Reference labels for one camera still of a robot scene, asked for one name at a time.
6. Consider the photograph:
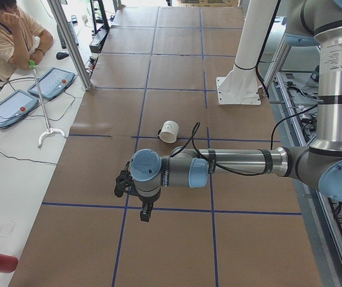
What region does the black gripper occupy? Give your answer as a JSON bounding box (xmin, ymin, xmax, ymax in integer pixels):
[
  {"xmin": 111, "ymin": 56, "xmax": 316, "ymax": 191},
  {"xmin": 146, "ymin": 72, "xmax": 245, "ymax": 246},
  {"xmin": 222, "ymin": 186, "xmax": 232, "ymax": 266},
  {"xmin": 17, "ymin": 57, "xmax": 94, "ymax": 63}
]
[{"xmin": 138, "ymin": 191, "xmax": 161, "ymax": 222}]

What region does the white mug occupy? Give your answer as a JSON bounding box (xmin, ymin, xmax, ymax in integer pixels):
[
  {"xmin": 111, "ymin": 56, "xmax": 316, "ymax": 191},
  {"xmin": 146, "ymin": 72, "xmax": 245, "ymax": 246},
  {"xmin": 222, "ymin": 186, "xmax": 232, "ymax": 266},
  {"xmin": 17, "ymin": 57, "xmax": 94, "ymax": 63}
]
[{"xmin": 157, "ymin": 120, "xmax": 179, "ymax": 144}]

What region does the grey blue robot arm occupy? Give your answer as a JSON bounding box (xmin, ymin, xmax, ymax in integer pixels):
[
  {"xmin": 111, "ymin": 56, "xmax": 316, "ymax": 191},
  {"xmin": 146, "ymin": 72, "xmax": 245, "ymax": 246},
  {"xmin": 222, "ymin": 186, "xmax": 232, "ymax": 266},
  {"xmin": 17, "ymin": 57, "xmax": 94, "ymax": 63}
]
[{"xmin": 114, "ymin": 1, "xmax": 342, "ymax": 221}]

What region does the far blue teach pendant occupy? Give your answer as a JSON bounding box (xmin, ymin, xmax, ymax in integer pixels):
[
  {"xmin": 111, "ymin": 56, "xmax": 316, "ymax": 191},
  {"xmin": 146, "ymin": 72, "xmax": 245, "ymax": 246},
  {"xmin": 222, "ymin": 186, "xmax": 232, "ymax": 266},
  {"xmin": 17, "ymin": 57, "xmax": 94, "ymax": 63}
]
[{"xmin": 38, "ymin": 67, "xmax": 75, "ymax": 100}]

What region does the blue teach pendant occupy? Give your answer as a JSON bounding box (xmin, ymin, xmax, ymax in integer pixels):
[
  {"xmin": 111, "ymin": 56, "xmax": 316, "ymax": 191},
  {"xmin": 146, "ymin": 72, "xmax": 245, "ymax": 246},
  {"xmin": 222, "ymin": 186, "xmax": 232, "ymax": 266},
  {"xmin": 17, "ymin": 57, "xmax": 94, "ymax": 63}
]
[
  {"xmin": 0, "ymin": 90, "xmax": 38, "ymax": 129},
  {"xmin": 38, "ymin": 67, "xmax": 75, "ymax": 100}
]

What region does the near blue teach pendant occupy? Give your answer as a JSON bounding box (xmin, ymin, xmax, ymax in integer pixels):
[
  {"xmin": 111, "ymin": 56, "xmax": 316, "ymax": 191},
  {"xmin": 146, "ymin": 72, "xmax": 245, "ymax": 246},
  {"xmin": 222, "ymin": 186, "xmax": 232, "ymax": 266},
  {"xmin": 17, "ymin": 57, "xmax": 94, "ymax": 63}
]
[{"xmin": 0, "ymin": 90, "xmax": 38, "ymax": 129}]

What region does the black computer mouse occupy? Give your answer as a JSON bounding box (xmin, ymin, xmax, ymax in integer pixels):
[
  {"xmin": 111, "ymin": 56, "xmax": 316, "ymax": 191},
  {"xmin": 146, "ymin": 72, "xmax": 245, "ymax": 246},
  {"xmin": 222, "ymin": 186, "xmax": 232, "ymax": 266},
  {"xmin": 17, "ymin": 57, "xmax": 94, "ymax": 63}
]
[{"xmin": 56, "ymin": 51, "xmax": 69, "ymax": 60}]

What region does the metal reacher grabber tool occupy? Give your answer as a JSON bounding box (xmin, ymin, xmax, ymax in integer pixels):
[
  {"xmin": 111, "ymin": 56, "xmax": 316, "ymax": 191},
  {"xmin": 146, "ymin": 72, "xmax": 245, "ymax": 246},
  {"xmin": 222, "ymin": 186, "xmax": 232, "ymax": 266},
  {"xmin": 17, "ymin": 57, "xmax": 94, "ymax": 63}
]
[{"xmin": 29, "ymin": 60, "xmax": 66, "ymax": 148}]

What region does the black keyboard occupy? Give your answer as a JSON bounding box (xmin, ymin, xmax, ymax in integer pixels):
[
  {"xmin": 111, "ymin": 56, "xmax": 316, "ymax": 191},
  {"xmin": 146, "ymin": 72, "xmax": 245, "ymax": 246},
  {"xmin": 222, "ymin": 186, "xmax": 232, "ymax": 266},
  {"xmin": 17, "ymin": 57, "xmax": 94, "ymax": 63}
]
[{"xmin": 56, "ymin": 20, "xmax": 79, "ymax": 50}]

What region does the seated person beige shirt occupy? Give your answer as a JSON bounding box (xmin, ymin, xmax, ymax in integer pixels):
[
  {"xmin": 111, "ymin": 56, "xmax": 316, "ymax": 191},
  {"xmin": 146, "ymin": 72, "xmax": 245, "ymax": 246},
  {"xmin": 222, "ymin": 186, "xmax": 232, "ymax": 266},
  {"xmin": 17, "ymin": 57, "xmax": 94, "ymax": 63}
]
[{"xmin": 0, "ymin": 1, "xmax": 54, "ymax": 81}]

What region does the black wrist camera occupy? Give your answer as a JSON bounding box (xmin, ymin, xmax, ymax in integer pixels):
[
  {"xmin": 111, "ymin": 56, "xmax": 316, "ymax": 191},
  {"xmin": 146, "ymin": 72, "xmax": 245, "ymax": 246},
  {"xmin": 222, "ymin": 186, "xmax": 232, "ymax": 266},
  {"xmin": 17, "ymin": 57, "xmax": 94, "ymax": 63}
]
[{"xmin": 114, "ymin": 161, "xmax": 133, "ymax": 198}]

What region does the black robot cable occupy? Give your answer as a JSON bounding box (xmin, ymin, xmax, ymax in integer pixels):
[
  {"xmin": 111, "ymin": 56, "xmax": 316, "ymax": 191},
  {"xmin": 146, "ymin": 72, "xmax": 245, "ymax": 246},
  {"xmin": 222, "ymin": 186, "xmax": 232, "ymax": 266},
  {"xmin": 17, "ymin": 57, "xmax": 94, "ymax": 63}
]
[{"xmin": 170, "ymin": 121, "xmax": 282, "ymax": 175}]

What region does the white camera stand post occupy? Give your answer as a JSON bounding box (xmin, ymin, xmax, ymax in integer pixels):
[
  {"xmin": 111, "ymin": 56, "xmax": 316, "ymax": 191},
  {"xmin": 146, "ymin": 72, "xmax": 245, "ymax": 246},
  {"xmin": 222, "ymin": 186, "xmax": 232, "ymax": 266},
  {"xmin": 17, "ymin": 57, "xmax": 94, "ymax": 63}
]
[{"xmin": 216, "ymin": 0, "xmax": 280, "ymax": 105}]

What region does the aluminium frame post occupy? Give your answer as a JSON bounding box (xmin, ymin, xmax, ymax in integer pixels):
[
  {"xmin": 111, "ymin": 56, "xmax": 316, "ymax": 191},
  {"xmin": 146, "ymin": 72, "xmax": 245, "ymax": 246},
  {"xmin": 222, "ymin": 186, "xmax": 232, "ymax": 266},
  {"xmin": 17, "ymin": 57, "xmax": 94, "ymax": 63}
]
[{"xmin": 47, "ymin": 0, "xmax": 93, "ymax": 91}]

